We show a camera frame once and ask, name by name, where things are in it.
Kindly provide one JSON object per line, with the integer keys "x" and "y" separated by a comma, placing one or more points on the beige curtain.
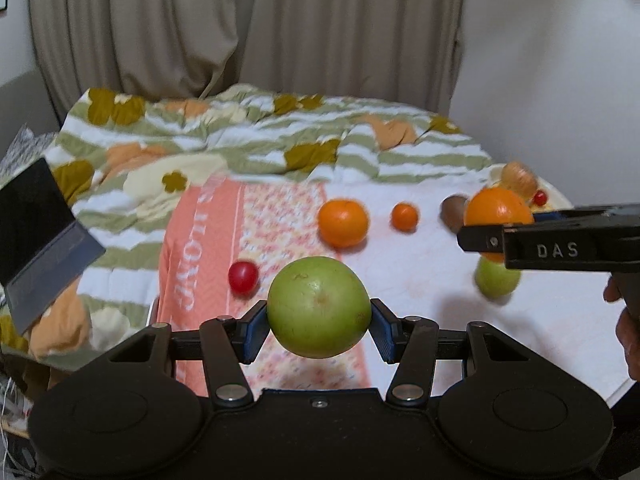
{"x": 200, "y": 25}

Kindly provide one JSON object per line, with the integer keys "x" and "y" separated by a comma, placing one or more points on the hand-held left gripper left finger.
{"x": 257, "y": 329}

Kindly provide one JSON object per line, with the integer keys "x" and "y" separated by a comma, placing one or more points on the green striped floral blanket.
{"x": 225, "y": 130}

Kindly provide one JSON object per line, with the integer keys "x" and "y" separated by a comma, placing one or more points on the brown kiwi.
{"x": 451, "y": 212}

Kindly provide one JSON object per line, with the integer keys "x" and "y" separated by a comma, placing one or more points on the large orange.
{"x": 497, "y": 209}

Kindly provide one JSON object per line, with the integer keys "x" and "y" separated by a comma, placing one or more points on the medium orange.
{"x": 343, "y": 222}

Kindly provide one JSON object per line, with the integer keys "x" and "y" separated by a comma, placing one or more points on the brown onion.
{"x": 519, "y": 177}

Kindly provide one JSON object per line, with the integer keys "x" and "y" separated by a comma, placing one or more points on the red cherry tomato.
{"x": 243, "y": 276}
{"x": 540, "y": 197}

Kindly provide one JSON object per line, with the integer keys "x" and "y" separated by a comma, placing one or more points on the person's right hand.
{"x": 629, "y": 345}

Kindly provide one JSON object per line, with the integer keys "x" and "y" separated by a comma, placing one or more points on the cream bowl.
{"x": 554, "y": 193}

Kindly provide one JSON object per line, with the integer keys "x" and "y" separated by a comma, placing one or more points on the framed wall poster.
{"x": 3, "y": 2}

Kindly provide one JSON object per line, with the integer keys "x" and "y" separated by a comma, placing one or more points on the dark laptop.
{"x": 35, "y": 230}

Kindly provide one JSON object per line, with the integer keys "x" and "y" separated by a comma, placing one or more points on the grey patterned cloth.
{"x": 20, "y": 147}

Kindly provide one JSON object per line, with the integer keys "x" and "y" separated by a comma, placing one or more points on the green apple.
{"x": 495, "y": 281}
{"x": 317, "y": 305}

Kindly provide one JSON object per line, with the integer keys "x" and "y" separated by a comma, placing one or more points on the grey padded headboard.
{"x": 22, "y": 105}

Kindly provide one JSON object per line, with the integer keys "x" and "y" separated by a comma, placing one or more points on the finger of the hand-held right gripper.
{"x": 480, "y": 241}
{"x": 555, "y": 216}

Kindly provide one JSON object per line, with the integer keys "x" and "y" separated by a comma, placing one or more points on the small orange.
{"x": 404, "y": 216}

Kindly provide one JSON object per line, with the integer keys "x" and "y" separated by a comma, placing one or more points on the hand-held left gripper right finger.
{"x": 380, "y": 331}

